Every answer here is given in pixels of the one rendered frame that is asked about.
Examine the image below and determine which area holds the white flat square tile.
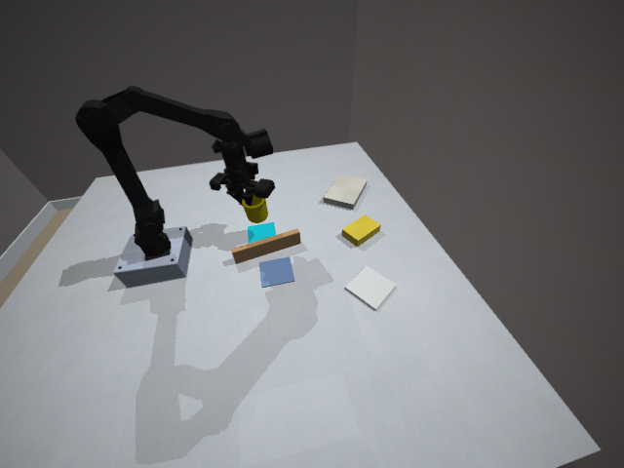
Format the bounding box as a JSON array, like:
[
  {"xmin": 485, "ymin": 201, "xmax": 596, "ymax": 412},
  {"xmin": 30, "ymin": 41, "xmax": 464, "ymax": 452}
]
[{"xmin": 345, "ymin": 266, "xmax": 397, "ymax": 311}]

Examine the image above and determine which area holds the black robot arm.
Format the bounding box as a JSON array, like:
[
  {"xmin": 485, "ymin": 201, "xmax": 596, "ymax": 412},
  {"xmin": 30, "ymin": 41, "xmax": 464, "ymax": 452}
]
[{"xmin": 75, "ymin": 86, "xmax": 273, "ymax": 261}]

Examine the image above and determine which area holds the wooden plank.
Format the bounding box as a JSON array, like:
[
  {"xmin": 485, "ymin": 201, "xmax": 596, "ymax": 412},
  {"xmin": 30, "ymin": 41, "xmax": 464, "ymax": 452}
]
[{"xmin": 231, "ymin": 229, "xmax": 301, "ymax": 264}]

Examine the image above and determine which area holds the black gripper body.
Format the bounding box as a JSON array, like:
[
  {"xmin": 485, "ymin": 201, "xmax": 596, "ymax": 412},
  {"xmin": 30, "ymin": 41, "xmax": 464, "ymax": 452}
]
[{"xmin": 210, "ymin": 161, "xmax": 275, "ymax": 199}]

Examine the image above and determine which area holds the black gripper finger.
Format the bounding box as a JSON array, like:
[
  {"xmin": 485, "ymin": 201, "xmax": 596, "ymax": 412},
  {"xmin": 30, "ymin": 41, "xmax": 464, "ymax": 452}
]
[
  {"xmin": 226, "ymin": 188, "xmax": 244, "ymax": 206},
  {"xmin": 242, "ymin": 191, "xmax": 253, "ymax": 206}
]

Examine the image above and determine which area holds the yellow rectangular block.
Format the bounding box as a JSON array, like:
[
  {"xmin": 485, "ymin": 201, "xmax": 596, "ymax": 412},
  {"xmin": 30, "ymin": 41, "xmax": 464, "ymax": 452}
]
[{"xmin": 342, "ymin": 215, "xmax": 381, "ymax": 248}]

